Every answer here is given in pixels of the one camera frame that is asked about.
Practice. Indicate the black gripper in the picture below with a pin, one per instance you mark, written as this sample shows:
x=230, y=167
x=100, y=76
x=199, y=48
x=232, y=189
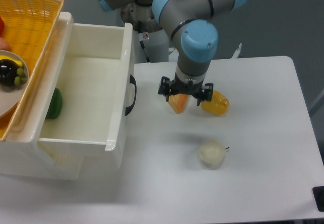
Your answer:
x=196, y=89

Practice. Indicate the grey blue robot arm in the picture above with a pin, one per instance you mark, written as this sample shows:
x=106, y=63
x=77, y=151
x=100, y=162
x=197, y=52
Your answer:
x=186, y=22

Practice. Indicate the white drawer cabinet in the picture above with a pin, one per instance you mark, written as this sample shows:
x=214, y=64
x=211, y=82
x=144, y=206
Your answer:
x=23, y=152

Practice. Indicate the orange toy bread slice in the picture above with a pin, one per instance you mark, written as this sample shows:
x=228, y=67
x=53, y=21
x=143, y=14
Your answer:
x=178, y=102

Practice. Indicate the yellow toy bell pepper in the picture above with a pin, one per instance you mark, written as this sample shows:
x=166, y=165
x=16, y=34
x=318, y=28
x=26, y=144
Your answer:
x=218, y=105

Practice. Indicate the white toy pear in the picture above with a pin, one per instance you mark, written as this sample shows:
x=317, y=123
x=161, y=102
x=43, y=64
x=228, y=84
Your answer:
x=212, y=154

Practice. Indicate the green toy pepper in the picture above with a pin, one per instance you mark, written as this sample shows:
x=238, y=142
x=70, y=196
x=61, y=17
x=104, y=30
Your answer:
x=55, y=106

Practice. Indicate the black corner object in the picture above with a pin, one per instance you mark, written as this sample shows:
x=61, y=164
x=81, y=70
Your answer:
x=318, y=193

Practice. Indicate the yellow woven basket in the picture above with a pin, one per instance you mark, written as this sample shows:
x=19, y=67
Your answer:
x=29, y=25

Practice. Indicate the white plate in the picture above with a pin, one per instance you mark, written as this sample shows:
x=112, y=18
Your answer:
x=10, y=96

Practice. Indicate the dark purple toy mangosteen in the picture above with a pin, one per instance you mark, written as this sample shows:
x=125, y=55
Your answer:
x=12, y=74

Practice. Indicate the pink toy peach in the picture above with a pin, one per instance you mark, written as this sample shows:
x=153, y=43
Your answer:
x=4, y=45

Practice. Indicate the yellow toy banana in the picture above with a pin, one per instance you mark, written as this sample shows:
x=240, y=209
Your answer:
x=18, y=62

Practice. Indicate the red toy fruit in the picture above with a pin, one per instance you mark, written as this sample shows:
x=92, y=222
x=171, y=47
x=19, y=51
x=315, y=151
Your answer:
x=2, y=25

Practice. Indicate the white metal bracket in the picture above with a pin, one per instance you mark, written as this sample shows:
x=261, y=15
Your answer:
x=237, y=52

